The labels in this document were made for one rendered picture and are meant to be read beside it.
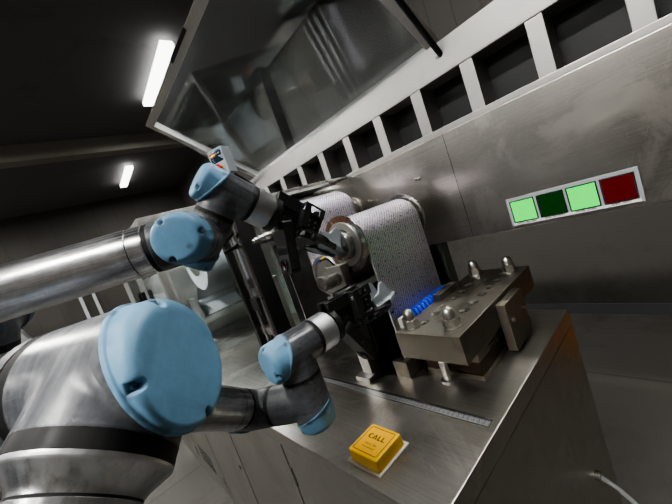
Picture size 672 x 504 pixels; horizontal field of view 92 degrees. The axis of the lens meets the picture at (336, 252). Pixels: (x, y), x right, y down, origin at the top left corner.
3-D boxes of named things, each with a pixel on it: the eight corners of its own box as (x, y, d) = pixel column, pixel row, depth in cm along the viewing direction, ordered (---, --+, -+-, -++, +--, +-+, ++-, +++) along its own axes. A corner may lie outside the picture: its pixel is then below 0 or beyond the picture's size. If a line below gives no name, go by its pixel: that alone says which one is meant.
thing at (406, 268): (393, 326, 80) (369, 256, 78) (441, 289, 94) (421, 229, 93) (394, 326, 79) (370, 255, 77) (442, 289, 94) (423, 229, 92)
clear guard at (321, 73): (153, 124, 139) (154, 123, 139) (258, 174, 168) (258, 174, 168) (263, -134, 59) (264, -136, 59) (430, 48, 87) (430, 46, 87)
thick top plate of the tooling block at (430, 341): (402, 356, 74) (394, 332, 74) (477, 289, 99) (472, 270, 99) (468, 366, 62) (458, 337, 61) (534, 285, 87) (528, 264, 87)
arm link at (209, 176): (183, 199, 63) (201, 159, 63) (235, 222, 69) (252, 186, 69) (189, 201, 56) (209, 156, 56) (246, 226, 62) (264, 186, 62)
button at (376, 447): (352, 459, 58) (347, 448, 58) (376, 433, 63) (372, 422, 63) (380, 475, 53) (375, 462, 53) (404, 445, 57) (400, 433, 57)
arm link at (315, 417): (292, 416, 68) (274, 369, 67) (342, 407, 65) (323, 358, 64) (278, 444, 61) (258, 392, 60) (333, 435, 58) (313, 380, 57)
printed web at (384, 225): (318, 353, 110) (266, 213, 105) (363, 322, 125) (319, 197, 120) (409, 369, 80) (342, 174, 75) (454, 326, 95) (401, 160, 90)
